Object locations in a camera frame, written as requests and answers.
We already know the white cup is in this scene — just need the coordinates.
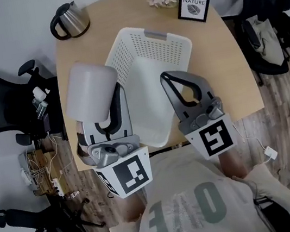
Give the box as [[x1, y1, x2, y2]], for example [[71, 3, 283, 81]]
[[58, 54, 125, 128]]

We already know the person's left forearm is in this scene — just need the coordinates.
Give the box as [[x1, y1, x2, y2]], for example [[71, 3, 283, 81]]
[[118, 186, 153, 225]]

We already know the steel electric kettle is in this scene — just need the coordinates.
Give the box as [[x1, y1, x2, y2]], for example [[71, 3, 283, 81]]
[[46, 0, 93, 43]]

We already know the white power strip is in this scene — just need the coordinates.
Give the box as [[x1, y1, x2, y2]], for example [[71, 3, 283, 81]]
[[51, 177, 66, 198]]

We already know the white perforated plastic basket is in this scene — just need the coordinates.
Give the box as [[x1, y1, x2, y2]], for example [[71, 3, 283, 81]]
[[99, 16, 209, 155]]

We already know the clear plastic bottle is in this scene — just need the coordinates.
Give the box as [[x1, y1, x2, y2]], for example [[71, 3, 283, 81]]
[[31, 98, 52, 120]]

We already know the person's right forearm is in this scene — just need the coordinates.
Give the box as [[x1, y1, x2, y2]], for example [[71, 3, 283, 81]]
[[216, 147, 249, 184]]

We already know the thin white adapter cable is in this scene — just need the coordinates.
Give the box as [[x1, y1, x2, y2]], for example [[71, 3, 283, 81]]
[[232, 117, 268, 157]]

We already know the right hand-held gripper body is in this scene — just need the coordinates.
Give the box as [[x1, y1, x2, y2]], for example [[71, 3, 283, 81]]
[[173, 95, 237, 165]]

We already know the beige crumpled cloth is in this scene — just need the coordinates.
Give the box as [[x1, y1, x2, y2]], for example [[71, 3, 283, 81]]
[[243, 11, 286, 70]]

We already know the grey device with cables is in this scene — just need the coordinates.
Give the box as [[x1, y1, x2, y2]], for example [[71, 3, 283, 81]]
[[17, 151, 41, 192]]

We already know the black mesh office chair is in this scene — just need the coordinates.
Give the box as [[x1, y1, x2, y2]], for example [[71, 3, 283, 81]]
[[0, 193, 108, 232]]

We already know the small white device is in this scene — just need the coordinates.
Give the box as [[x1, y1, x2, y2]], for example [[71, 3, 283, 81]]
[[31, 84, 49, 104]]

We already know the black framed leaf picture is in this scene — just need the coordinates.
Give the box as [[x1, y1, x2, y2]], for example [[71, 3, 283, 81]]
[[174, 0, 217, 28]]

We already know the person's left hand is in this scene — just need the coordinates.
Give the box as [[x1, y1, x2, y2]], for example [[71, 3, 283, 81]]
[[71, 119, 97, 169]]

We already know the person's grey printed shirt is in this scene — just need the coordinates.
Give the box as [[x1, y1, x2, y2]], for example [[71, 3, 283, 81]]
[[91, 128, 290, 232]]

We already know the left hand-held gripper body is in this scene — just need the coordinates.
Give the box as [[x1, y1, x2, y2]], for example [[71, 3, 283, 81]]
[[85, 131, 157, 204]]

